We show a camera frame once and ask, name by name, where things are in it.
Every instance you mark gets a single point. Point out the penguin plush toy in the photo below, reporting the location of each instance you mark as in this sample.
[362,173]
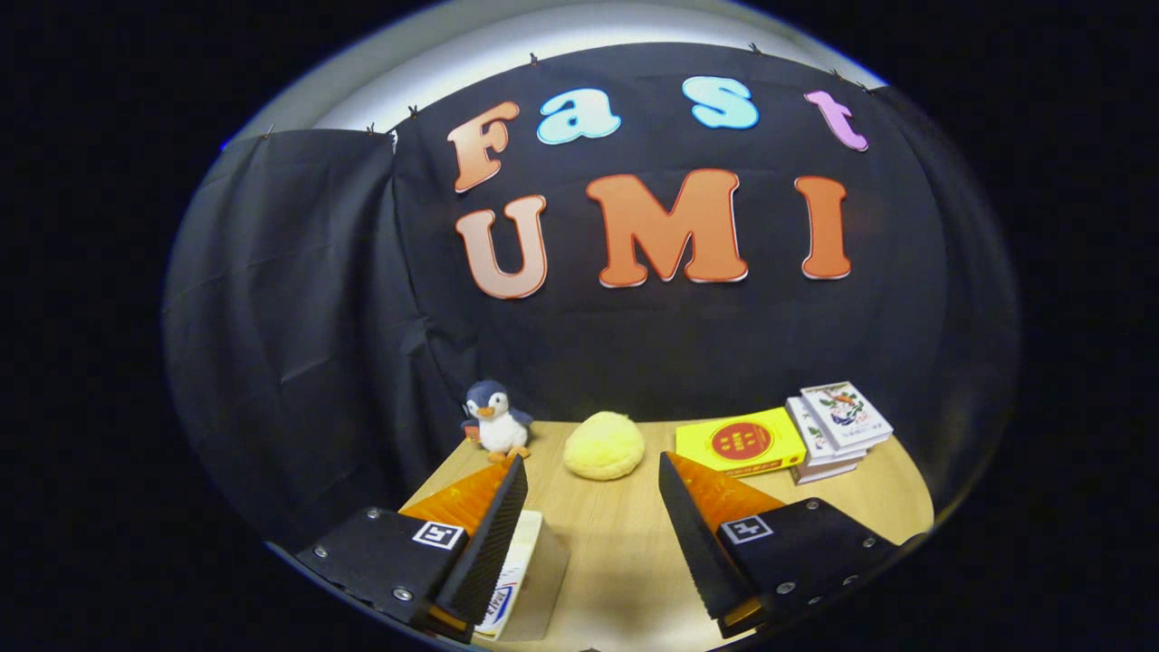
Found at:
[498,426]

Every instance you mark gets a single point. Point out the white illustrated book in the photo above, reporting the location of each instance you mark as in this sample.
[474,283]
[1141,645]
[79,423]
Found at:
[845,412]

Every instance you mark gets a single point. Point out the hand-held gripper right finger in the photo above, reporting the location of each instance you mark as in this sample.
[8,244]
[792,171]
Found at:
[699,548]

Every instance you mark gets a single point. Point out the pale pink book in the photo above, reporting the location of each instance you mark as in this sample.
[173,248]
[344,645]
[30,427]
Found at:
[824,474]

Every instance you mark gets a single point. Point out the cream fabric storage box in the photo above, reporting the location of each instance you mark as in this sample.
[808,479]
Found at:
[546,570]

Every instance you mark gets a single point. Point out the yellow round plush cushion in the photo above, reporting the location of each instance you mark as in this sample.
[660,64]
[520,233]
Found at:
[604,445]

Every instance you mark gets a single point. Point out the yellow book with red circle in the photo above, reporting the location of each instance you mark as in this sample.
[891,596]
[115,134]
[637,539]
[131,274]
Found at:
[741,442]

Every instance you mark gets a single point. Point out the white paperback book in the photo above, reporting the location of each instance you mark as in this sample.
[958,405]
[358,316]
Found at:
[809,430]

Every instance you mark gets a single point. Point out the black backdrop cloth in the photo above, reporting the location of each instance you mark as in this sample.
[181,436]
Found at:
[634,344]

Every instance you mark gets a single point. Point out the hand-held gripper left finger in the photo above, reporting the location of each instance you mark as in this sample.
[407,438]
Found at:
[489,552]

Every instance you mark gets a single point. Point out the white canvas shoe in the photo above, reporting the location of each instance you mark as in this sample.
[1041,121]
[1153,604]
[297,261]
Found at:
[505,589]

